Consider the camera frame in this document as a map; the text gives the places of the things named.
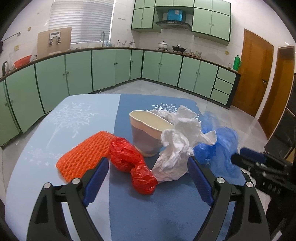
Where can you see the red plastic basin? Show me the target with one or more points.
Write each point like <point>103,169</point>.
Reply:
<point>23,61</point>

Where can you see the green lower kitchen cabinets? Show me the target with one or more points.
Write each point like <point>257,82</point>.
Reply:
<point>37,87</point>

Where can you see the chrome sink faucet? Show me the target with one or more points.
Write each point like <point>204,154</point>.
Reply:
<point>102,39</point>

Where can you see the green thermos bottle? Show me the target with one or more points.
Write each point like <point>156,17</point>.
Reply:
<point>237,63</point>

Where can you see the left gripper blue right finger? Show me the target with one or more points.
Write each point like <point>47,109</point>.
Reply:
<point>203,179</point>

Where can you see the window blind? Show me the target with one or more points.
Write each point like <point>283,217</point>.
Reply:
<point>86,18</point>

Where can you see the cardboard box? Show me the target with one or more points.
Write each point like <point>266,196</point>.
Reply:
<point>54,41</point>

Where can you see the blue printed tablecloth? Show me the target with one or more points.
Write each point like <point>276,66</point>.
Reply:
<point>175,211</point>

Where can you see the wooden door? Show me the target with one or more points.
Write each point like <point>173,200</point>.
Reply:
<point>255,69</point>
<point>280,90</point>

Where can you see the beige paper cup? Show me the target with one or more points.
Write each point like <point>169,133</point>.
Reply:
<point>147,128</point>

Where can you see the white paper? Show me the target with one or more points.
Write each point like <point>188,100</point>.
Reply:
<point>179,142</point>

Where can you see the wall towel rail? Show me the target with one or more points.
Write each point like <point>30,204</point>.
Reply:
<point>16,34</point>

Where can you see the orange foam fruit net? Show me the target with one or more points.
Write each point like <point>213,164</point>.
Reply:
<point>85,156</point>

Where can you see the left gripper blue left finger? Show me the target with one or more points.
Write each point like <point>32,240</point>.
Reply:
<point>93,179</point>

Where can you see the green kitchen cabinets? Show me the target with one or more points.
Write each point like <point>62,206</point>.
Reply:
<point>209,20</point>
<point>37,87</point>

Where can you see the red plastic bag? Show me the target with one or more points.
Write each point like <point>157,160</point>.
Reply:
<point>126,158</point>

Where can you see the black wok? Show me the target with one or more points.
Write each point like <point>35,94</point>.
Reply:
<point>178,49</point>

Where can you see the green upper kitchen cabinets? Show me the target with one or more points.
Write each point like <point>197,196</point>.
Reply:
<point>209,20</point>

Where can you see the blue plastic bag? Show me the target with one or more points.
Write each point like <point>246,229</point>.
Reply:
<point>218,156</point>

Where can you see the white cooking pot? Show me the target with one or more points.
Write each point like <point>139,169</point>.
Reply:
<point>162,46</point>

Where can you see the steel kettle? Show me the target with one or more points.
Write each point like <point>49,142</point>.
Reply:
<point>5,68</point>

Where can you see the range hood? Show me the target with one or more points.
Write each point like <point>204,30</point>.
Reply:
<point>174,19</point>

